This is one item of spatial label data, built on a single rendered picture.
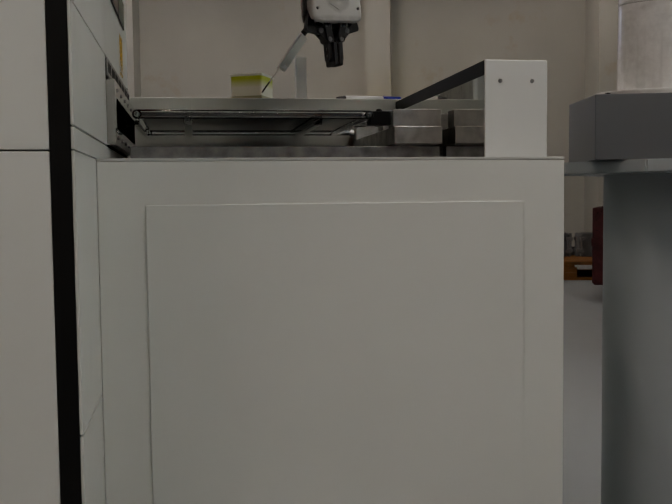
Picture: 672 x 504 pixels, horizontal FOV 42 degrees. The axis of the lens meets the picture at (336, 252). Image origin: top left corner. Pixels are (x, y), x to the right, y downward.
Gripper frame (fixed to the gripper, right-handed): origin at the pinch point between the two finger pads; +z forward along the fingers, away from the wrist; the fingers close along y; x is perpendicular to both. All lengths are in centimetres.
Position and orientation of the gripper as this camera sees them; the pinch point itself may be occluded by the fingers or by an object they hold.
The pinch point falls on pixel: (333, 55)
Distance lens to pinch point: 159.2
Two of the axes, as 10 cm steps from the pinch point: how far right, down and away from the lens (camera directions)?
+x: -5.3, -0.3, 8.5
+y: 8.5, -1.2, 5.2
